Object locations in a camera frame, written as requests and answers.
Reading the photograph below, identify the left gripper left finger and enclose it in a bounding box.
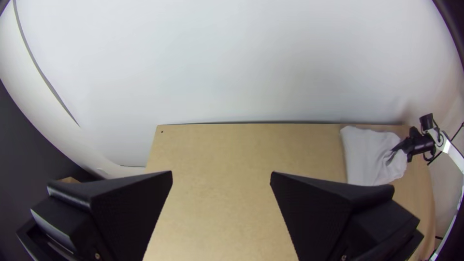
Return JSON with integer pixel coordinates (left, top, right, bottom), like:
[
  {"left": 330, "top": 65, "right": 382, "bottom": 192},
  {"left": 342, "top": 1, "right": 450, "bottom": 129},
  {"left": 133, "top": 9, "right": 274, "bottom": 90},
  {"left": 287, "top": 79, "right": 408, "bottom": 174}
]
[{"left": 30, "top": 170, "right": 174, "bottom": 261}]

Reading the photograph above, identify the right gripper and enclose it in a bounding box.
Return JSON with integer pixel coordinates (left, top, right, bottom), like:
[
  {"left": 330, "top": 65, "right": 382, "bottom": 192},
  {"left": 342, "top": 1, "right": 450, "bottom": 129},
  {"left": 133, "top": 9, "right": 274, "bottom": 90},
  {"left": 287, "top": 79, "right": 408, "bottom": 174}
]
[{"left": 403, "top": 126, "right": 436, "bottom": 163}]

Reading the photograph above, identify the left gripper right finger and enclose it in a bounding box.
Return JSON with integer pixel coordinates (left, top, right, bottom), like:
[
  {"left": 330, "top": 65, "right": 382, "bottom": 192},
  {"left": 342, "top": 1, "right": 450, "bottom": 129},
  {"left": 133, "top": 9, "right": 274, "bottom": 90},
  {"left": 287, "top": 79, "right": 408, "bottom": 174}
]
[{"left": 269, "top": 171, "right": 425, "bottom": 261}]

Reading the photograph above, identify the grey t-shirt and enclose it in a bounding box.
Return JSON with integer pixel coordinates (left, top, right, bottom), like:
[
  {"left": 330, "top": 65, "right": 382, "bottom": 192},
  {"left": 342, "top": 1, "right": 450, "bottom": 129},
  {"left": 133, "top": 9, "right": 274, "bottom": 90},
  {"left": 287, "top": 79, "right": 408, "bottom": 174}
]
[{"left": 339, "top": 125, "right": 409, "bottom": 187}]

